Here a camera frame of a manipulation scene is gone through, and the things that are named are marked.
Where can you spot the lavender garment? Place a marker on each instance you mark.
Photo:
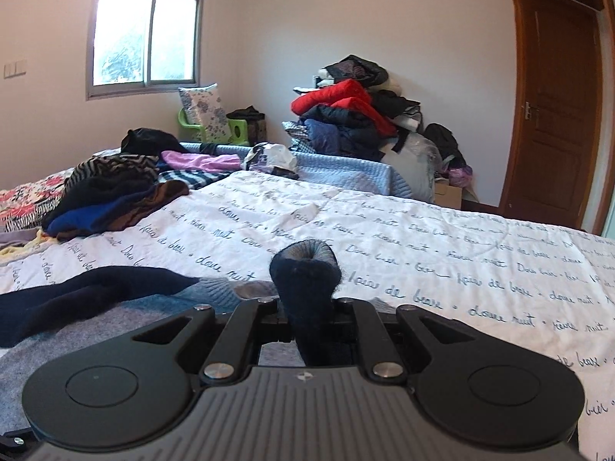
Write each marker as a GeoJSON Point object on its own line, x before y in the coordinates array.
{"type": "Point", "coordinates": [19, 241]}

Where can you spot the sliding glass window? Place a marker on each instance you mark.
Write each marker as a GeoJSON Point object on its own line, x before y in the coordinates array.
{"type": "Point", "coordinates": [143, 46]}

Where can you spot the cardboard box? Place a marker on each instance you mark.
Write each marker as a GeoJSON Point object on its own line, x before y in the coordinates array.
{"type": "Point", "coordinates": [448, 196]}

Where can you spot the wall light switch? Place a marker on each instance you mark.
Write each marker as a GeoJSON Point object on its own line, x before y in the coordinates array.
{"type": "Point", "coordinates": [15, 69]}

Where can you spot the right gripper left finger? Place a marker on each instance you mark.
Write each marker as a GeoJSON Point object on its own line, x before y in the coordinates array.
{"type": "Point", "coordinates": [237, 348]}

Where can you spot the light blue quilted blanket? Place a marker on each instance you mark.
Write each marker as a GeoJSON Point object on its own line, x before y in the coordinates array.
{"type": "Point", "coordinates": [350, 173]}

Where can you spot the yellow garment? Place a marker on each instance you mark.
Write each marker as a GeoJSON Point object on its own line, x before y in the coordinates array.
{"type": "Point", "coordinates": [38, 244]}

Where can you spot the floral white pillow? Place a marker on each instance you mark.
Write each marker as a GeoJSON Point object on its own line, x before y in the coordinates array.
{"type": "Point", "coordinates": [203, 106]}

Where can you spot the brown wooden door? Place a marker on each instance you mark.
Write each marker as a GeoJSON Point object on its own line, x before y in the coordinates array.
{"type": "Point", "coordinates": [557, 114]}

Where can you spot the grey navy knit sweater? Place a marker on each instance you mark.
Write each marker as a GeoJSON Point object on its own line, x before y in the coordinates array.
{"type": "Point", "coordinates": [42, 323]}

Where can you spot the folded dark clothes stack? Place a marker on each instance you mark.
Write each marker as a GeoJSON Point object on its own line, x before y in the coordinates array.
{"type": "Point", "coordinates": [113, 192]}

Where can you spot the white plastic bag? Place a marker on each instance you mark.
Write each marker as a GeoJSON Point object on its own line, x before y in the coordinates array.
{"type": "Point", "coordinates": [272, 159]}

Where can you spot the black bag on chair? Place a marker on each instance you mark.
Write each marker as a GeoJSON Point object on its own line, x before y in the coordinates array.
{"type": "Point", "coordinates": [256, 123]}

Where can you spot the floral red bedsheet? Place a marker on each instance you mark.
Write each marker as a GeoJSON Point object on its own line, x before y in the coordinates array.
{"type": "Point", "coordinates": [25, 206]}

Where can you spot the dark clothes heap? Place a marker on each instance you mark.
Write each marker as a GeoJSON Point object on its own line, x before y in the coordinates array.
{"type": "Point", "coordinates": [340, 132]}

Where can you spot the pink purple garment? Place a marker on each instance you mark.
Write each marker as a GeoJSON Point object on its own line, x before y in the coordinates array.
{"type": "Point", "coordinates": [201, 162]}

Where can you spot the white script-print quilt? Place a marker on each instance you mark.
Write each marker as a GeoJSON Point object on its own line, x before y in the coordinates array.
{"type": "Point", "coordinates": [543, 287]}

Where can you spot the green plastic chair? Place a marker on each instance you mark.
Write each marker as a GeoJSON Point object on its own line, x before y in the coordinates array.
{"type": "Point", "coordinates": [236, 132]}

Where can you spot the red puffer jacket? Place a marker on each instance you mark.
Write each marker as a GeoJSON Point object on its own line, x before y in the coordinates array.
{"type": "Point", "coordinates": [347, 94]}

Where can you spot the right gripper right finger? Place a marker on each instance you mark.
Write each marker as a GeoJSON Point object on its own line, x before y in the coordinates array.
{"type": "Point", "coordinates": [376, 354]}

